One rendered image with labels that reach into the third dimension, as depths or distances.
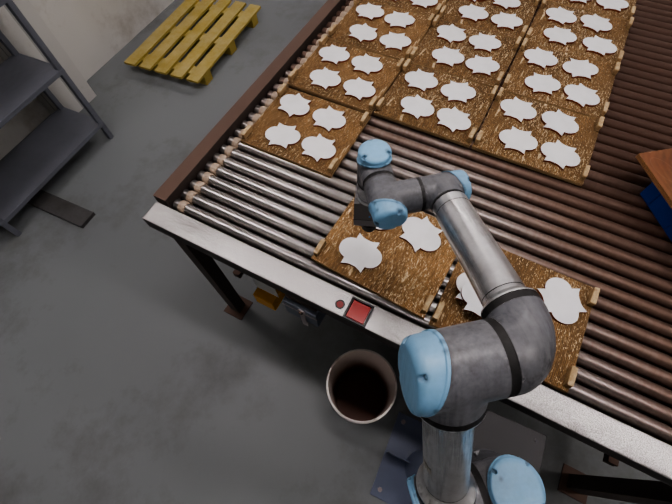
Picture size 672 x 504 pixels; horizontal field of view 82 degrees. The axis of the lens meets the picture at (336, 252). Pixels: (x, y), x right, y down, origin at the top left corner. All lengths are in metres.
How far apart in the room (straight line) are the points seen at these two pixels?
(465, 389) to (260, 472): 1.64
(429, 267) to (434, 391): 0.76
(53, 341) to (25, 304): 0.33
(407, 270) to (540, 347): 0.72
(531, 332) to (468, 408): 0.14
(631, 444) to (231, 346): 1.73
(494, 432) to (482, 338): 0.62
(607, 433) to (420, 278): 0.64
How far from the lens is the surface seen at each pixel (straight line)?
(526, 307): 0.64
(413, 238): 1.31
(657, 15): 2.65
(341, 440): 2.07
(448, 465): 0.76
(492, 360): 0.58
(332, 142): 1.56
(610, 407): 1.36
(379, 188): 0.83
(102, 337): 2.55
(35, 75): 3.14
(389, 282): 1.24
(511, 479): 0.95
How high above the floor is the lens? 2.07
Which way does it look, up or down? 62 degrees down
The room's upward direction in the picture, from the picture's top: 4 degrees counter-clockwise
